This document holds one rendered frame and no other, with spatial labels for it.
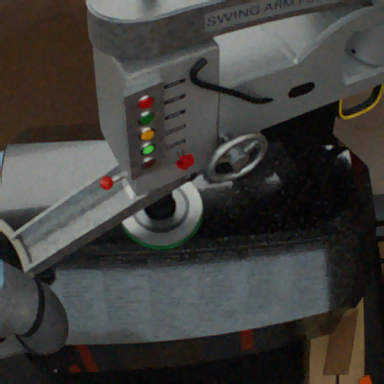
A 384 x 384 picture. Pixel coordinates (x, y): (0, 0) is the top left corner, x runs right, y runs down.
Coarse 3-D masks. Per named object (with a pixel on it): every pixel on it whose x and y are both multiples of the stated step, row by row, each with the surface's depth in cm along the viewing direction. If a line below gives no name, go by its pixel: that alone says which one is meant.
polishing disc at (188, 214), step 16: (128, 192) 198; (176, 192) 198; (192, 192) 198; (192, 208) 195; (128, 224) 193; (144, 224) 193; (160, 224) 193; (176, 224) 193; (192, 224) 193; (144, 240) 191; (160, 240) 191; (176, 240) 191
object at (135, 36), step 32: (96, 0) 122; (128, 0) 121; (160, 0) 121; (192, 0) 121; (224, 0) 122; (256, 0) 125; (288, 0) 129; (320, 0) 133; (352, 0) 137; (96, 32) 125; (128, 32) 120; (160, 32) 122; (192, 32) 126; (224, 32) 130
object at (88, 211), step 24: (72, 192) 181; (96, 192) 184; (120, 192) 182; (168, 192) 179; (48, 216) 182; (72, 216) 183; (96, 216) 182; (120, 216) 177; (24, 240) 184; (48, 240) 182; (72, 240) 176; (48, 264) 179
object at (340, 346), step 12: (348, 324) 247; (336, 336) 245; (348, 336) 245; (336, 348) 242; (348, 348) 242; (336, 360) 239; (348, 360) 239; (324, 372) 237; (336, 372) 236; (348, 372) 236
